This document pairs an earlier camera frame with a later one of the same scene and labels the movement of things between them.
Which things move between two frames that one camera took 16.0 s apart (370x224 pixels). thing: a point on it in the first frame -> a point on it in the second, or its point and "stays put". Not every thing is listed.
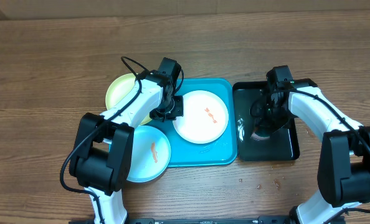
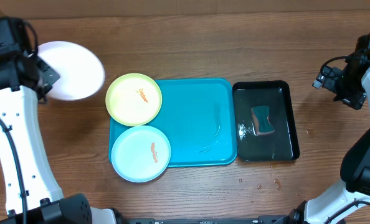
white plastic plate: (205, 117) -> (81, 74)
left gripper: (179, 111) -> (52, 76)
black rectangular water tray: (256, 144) stays put
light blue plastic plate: (150, 154) stays put
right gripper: (263, 123) -> (356, 101)
